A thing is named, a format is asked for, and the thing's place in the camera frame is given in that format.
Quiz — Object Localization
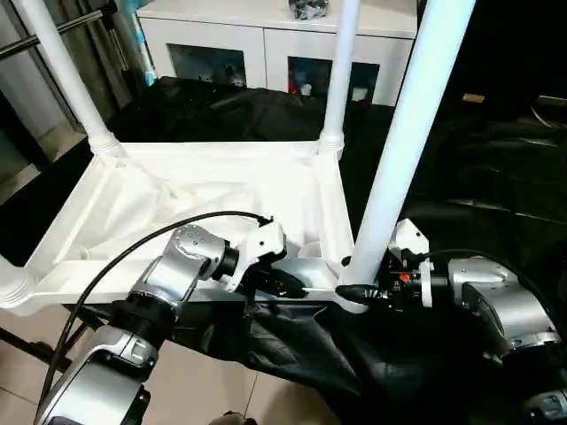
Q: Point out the white plastic table top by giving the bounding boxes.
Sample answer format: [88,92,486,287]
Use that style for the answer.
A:
[0,139,377,318]

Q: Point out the black plastic mat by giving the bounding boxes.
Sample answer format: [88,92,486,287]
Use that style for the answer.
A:
[0,74,567,425]

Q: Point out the dark horizontal bar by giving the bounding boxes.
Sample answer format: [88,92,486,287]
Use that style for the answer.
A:
[533,95,567,111]

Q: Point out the white glass-door cabinet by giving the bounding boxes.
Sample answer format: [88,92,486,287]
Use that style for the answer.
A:
[136,0,417,107]

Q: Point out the black fabric backdrop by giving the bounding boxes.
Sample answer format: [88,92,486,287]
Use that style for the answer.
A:
[411,0,567,129]

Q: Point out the teal printed plastic sheet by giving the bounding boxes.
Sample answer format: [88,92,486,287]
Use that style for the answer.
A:
[132,8,157,88]

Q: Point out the black bundle in clear bag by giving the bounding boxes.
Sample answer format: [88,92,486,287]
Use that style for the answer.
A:
[288,0,331,22]

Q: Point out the grey metal tripod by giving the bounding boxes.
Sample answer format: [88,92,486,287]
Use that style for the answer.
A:
[0,0,134,129]

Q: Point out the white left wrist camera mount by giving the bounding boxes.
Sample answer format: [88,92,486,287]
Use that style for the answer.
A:
[228,216,288,294]

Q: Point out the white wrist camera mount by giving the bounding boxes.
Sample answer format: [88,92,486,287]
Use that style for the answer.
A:
[228,216,288,294]
[387,218,434,309]

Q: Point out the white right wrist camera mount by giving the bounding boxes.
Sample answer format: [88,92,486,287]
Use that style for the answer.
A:
[387,218,434,309]

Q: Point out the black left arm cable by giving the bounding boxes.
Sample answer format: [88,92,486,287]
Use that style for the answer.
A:
[39,211,274,399]

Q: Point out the black folding table frame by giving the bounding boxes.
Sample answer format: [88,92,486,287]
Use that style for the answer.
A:
[0,305,89,371]

